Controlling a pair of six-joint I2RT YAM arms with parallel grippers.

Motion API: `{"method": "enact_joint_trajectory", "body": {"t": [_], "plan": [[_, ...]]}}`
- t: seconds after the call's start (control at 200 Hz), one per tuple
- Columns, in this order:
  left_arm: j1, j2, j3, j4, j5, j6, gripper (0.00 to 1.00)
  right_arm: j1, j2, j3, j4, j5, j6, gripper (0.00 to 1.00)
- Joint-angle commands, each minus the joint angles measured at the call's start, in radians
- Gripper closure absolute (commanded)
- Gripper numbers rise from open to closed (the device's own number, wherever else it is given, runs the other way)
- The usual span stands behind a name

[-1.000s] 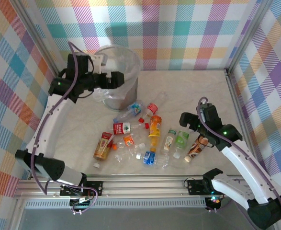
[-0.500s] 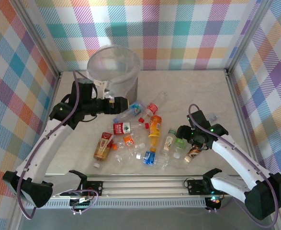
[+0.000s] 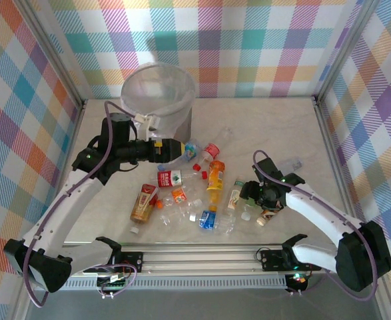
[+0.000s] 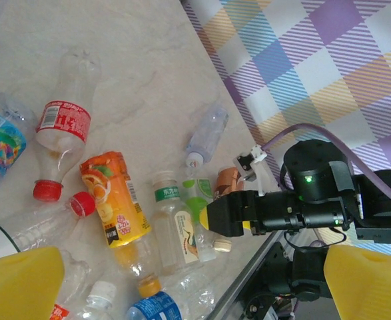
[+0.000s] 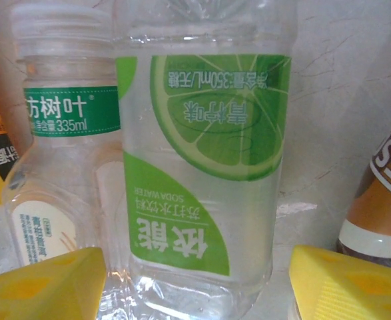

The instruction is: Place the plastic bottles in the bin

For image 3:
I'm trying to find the brown coffee drink bottle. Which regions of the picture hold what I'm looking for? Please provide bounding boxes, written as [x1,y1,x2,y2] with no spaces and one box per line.
[256,206,281,227]

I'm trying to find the cream label bottle green cap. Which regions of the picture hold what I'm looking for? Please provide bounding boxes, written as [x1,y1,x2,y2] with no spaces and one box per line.
[224,176,246,217]

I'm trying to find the clear bottle blue colourful label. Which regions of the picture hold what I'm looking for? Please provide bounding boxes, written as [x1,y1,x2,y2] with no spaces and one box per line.
[157,139,202,171]

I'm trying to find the clear bottle red green label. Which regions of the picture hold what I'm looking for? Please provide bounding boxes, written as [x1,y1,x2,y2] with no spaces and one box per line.
[157,169,208,189]

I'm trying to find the green label plastic bottle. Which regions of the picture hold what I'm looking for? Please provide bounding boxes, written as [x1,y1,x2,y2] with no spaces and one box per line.
[240,196,261,222]

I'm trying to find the orange juice bottle yellow label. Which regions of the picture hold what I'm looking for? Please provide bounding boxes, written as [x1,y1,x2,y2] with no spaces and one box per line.
[205,159,226,213]

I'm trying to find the small bottle orange label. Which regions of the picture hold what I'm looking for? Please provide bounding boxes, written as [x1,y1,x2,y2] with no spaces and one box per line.
[155,186,188,209]

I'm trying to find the red gold tea bottle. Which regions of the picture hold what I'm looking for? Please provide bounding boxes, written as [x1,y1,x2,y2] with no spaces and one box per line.
[129,183,159,235]

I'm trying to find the crushed clear bottle white cap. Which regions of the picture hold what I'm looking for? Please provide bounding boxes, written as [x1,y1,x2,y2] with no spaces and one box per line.
[160,198,203,228]

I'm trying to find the metal mesh waste bin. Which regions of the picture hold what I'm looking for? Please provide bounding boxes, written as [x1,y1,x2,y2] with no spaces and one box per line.
[121,61,196,144]

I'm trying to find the clear plastic bin liner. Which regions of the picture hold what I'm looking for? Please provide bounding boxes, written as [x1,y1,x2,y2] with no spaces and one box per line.
[121,61,196,139]

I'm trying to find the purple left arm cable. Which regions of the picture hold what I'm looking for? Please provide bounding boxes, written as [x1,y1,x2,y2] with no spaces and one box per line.
[23,99,139,307]

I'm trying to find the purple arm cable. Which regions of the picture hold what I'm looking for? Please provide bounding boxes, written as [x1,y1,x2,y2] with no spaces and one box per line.
[252,149,381,301]
[23,99,139,307]

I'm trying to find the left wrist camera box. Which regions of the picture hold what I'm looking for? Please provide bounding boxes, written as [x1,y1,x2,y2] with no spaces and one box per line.
[135,113,158,141]

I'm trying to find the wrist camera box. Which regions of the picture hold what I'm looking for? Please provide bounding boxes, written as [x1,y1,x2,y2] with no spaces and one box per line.
[135,113,158,141]
[277,156,304,173]

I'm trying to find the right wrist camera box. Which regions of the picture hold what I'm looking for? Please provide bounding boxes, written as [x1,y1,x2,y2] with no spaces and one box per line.
[277,156,304,173]

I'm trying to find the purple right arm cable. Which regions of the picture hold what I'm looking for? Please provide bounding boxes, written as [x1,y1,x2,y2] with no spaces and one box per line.
[252,149,381,301]

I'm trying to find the aluminium table side rail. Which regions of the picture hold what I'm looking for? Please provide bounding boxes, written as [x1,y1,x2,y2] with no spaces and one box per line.
[40,98,88,251]
[313,96,366,246]

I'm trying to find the wired controller board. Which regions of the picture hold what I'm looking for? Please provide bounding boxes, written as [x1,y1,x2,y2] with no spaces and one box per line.
[285,271,312,296]
[97,273,133,299]

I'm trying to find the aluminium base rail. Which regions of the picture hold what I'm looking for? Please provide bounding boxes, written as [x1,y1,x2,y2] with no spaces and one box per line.
[19,244,386,278]

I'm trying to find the aluminium frame post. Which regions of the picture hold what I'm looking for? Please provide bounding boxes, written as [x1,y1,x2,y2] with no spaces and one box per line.
[313,0,382,106]
[13,0,88,109]

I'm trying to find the slotted grey cable duct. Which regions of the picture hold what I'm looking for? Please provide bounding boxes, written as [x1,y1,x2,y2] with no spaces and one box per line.
[34,279,288,291]

